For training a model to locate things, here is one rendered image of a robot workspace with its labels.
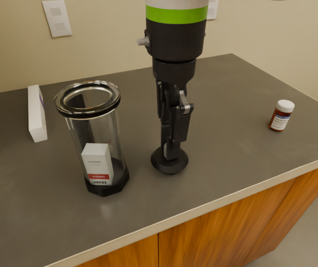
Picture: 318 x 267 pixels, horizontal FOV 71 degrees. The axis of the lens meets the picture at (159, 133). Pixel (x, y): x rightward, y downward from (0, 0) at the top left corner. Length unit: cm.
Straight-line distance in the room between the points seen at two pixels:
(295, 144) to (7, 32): 98
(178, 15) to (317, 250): 158
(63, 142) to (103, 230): 30
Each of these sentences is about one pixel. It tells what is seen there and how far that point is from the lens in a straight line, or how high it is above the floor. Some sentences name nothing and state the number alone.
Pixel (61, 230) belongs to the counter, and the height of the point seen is 94.
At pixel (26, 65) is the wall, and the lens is 101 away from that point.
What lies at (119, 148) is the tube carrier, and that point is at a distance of 44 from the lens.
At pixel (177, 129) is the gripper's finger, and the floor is 110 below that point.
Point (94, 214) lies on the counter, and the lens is 50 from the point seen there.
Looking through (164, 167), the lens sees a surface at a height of 97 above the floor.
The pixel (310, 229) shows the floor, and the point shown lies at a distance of 179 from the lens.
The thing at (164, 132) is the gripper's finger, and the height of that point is 104.
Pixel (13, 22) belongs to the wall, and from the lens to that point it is 97.
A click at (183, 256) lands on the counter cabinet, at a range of 81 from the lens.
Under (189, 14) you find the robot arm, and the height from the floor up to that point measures 129.
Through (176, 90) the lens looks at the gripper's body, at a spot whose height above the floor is 117.
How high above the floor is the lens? 136
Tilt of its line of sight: 40 degrees down
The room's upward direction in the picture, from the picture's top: straight up
